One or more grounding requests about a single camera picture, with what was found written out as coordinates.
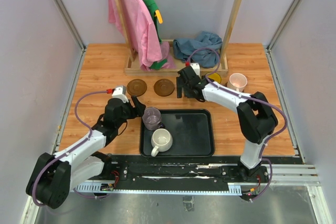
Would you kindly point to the black baking tray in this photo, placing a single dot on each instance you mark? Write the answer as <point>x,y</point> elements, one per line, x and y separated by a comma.
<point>191,130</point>

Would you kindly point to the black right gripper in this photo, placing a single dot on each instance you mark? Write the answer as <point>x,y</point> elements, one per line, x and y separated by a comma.
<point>179,85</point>

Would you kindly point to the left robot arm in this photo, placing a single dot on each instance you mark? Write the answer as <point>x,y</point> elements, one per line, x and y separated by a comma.
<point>76,153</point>

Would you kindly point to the wooden clothes rack frame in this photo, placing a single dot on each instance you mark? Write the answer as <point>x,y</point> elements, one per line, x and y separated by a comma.
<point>132,66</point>

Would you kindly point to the yellow mug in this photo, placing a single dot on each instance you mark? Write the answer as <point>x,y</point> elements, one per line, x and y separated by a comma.
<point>213,77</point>

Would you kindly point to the pink ceramic mug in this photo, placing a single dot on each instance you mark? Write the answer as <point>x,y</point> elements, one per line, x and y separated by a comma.
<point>237,82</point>

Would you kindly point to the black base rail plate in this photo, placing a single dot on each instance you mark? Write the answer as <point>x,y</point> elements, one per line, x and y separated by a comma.
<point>136,173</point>

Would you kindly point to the blue crumpled cloth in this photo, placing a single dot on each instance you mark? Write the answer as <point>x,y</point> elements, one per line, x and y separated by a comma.
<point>202,49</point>

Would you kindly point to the white ceramic mug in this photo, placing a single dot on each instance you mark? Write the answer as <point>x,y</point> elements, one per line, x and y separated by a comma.
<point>161,141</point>

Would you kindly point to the purple translucent cup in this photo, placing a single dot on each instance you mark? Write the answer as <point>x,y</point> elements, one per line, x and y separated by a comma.
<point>152,119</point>

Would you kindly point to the green garment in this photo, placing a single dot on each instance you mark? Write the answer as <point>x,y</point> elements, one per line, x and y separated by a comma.
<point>155,19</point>

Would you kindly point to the pink shirt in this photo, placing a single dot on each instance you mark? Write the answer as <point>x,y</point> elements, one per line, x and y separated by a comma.
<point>139,30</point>

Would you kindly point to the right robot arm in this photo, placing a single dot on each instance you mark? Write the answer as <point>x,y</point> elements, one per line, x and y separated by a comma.
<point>256,118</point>

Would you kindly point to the brown round coaster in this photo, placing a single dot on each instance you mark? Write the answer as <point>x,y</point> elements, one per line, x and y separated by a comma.
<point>136,87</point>
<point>164,87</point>

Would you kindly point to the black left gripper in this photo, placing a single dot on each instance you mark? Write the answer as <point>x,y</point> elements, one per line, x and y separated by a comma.
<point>138,109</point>

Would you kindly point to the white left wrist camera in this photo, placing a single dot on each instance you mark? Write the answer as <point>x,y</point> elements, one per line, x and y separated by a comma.
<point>119,92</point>

